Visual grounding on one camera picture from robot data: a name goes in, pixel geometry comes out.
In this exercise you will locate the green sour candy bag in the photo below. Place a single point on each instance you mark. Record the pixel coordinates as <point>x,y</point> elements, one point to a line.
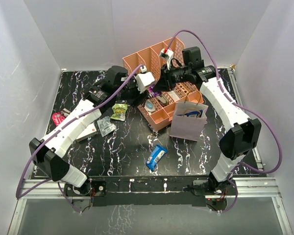
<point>119,112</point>

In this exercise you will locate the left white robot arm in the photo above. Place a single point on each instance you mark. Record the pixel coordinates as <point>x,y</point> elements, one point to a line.
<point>117,84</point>

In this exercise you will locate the blue Oreo cookie pack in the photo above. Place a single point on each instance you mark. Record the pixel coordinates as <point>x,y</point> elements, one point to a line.
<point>155,157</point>

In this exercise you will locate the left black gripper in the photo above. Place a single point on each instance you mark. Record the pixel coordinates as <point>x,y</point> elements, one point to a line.
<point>139,98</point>

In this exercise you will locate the silver foil snack packet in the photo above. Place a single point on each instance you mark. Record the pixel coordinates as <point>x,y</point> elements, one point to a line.
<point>105,126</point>

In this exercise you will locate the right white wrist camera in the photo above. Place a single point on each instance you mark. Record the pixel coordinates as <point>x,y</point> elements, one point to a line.
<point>167,56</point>

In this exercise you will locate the black front mounting rail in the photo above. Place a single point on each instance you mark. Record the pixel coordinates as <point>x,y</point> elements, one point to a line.
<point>150,190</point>

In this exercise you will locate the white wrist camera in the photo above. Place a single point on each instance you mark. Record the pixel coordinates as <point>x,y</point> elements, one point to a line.
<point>144,79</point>
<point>167,56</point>

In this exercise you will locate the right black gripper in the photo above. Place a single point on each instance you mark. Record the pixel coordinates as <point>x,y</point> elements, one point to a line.
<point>165,82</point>

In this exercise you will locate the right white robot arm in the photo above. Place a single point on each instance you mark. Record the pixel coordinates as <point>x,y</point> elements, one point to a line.
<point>242,132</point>

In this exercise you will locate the pink candy packet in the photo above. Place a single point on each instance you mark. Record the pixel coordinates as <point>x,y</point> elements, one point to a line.
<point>57,118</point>

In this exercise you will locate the white paper staples box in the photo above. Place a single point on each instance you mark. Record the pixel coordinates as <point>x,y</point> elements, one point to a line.
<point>174,95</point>

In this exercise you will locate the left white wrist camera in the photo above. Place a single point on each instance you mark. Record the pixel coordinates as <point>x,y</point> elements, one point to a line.
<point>144,79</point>

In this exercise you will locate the grey stapler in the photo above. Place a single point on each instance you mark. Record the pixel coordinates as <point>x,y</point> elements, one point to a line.
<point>162,100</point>

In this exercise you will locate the pink plastic desk organizer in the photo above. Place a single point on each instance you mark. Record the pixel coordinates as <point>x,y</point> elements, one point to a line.
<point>149,57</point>

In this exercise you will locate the white rectangular snack box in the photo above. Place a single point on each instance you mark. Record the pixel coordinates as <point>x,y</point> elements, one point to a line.
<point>89,131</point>

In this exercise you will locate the blue correction tape blister pack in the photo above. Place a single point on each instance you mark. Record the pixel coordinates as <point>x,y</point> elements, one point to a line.
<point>150,108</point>

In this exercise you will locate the purple M&M's packet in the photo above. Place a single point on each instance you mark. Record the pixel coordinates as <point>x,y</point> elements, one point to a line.
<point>152,93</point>

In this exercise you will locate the blue Burts chips bag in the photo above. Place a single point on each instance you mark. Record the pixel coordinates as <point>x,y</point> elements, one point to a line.
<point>194,114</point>

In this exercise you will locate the lilac paper bag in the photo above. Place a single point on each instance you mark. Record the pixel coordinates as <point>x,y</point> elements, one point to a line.
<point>189,128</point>

